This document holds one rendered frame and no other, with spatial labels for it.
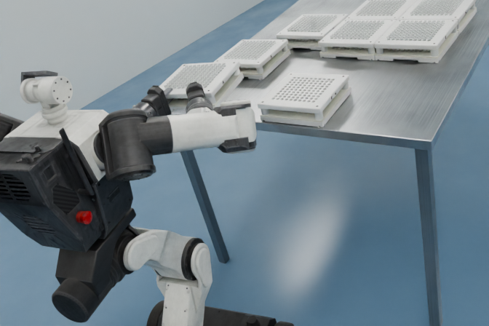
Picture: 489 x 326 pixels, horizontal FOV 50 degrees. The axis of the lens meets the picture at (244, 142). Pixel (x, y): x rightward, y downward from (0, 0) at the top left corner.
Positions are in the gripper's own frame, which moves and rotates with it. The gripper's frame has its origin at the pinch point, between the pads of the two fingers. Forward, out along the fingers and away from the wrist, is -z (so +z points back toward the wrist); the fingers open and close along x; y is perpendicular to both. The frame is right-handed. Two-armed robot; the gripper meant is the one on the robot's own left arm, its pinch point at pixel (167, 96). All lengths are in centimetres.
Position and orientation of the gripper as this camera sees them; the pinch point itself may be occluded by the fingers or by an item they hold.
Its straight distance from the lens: 184.0
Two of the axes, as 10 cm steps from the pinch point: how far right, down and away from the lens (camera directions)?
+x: 2.4, 8.2, 5.2
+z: -5.0, 5.6, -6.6
